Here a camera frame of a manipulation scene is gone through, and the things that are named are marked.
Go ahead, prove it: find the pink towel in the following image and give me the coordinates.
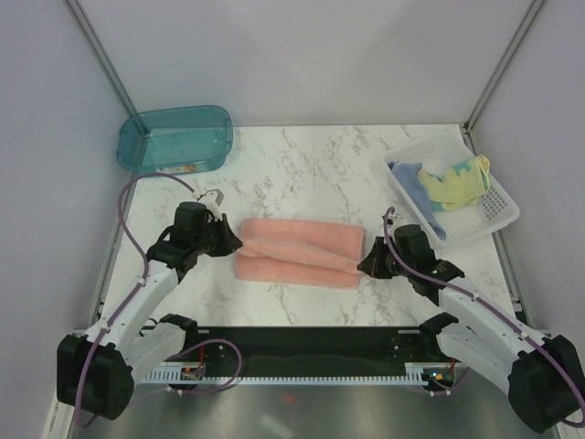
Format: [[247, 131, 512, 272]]
[[235, 218, 365, 289]]

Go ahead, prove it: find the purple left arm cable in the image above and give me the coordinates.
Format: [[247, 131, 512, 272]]
[[72, 171, 243, 429]]

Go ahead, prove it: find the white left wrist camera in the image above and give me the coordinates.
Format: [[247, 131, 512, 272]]
[[193, 188, 224, 220]]

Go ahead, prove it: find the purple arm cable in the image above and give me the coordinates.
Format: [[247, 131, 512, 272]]
[[72, 171, 243, 429], [382, 206, 585, 429]]

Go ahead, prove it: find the yellow green towel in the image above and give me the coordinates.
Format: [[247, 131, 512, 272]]
[[418, 155, 491, 212]]

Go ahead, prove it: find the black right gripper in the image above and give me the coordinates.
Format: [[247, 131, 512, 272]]
[[357, 236, 413, 279]]

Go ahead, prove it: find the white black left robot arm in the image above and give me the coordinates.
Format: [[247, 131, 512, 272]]
[[56, 195, 242, 420]]

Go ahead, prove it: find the white slotted cable duct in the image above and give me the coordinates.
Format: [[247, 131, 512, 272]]
[[139, 362, 452, 386]]

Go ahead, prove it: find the blue towel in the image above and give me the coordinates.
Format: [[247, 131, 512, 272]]
[[388, 161, 447, 240]]

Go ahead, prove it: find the teal transparent plastic bin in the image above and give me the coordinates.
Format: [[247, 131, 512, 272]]
[[116, 105, 234, 175]]

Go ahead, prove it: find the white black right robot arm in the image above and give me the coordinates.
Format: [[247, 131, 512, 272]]
[[358, 219, 584, 433]]

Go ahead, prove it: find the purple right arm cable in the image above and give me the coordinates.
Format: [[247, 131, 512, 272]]
[[382, 206, 585, 429]]

